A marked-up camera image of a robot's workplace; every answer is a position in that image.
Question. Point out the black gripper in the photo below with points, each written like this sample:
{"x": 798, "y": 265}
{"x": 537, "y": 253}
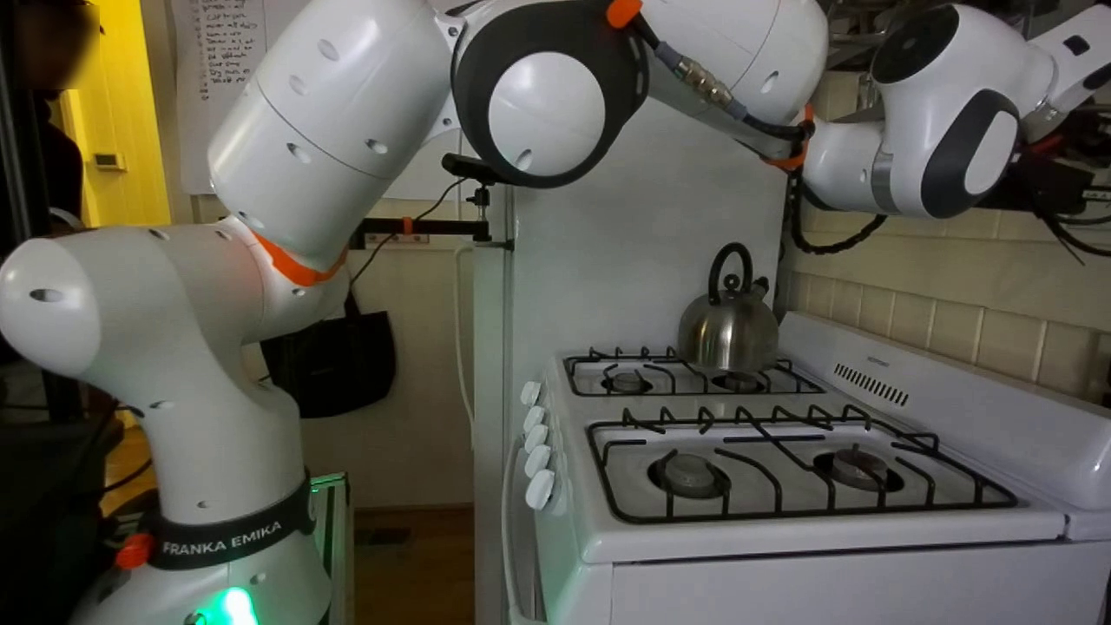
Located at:
{"x": 1059, "y": 176}

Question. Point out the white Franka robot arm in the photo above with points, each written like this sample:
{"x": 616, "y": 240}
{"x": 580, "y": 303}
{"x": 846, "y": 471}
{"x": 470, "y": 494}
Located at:
{"x": 323, "y": 104}

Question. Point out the round stove burner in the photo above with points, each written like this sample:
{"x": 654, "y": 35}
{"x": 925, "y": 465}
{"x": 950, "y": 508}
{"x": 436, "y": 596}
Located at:
{"x": 857, "y": 471}
{"x": 628, "y": 378}
{"x": 688, "y": 474}
{"x": 735, "y": 382}

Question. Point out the black stove burner grate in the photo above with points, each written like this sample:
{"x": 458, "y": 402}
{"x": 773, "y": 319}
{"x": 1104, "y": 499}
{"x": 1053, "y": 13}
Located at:
{"x": 810, "y": 510}
{"x": 671, "y": 395}

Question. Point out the white gas stove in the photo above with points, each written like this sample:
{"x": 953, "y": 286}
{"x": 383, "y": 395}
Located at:
{"x": 810, "y": 577}

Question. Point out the white stove knob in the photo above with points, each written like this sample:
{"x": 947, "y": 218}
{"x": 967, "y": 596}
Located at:
{"x": 540, "y": 491}
{"x": 540, "y": 459}
{"x": 528, "y": 395}
{"x": 533, "y": 415}
{"x": 537, "y": 440}

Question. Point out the white paper with writing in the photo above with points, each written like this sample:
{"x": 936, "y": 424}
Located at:
{"x": 213, "y": 72}

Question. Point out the black stereo camera bar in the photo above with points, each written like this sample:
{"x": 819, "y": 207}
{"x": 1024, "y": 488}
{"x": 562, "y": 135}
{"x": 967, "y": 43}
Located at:
{"x": 470, "y": 170}

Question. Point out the black camera clamp arm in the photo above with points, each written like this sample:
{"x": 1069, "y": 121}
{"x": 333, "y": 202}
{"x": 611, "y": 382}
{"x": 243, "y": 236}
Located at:
{"x": 440, "y": 228}

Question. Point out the white robot stand frame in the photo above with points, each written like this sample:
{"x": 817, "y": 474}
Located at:
{"x": 331, "y": 543}

